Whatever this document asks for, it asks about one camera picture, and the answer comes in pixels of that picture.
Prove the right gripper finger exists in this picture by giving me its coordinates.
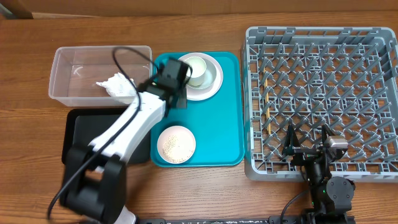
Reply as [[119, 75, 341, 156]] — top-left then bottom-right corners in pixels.
[[284, 124, 300, 149], [322, 124, 335, 146]]

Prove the white cup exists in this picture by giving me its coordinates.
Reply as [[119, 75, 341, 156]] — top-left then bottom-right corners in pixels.
[[185, 56, 207, 86]]

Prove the small pink-white bowl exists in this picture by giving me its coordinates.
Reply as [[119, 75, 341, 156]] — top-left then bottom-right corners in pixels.
[[156, 126, 197, 164]]

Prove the white tissue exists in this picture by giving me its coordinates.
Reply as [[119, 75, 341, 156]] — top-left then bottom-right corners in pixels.
[[96, 72, 136, 97]]

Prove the pile of rice grains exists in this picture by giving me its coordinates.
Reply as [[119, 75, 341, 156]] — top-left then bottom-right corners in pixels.
[[162, 135, 190, 163]]

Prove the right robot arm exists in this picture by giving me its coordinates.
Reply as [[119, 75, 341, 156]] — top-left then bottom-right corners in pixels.
[[279, 124, 356, 224]]

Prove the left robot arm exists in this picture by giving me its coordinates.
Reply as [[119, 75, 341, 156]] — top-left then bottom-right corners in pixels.
[[53, 76, 188, 223]]

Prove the grey dishwasher rack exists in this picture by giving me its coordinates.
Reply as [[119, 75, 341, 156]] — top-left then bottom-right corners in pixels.
[[242, 26, 397, 182]]

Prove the large white plate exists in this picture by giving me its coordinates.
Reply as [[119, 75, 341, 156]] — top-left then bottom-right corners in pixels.
[[179, 52, 223, 101]]

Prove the grey shallow bowl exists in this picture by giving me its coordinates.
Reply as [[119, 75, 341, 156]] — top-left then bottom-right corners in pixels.
[[187, 57, 216, 90]]

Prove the teal serving tray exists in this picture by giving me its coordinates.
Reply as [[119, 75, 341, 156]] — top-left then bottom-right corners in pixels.
[[150, 52, 245, 167]]

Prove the black rectangular tray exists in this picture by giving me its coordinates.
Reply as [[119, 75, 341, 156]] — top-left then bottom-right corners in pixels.
[[62, 106, 150, 165]]

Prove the clear plastic bin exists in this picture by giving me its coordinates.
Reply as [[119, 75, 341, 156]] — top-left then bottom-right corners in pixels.
[[49, 45, 154, 107]]

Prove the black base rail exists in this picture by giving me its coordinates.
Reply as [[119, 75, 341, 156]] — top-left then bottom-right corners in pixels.
[[133, 215, 356, 224]]

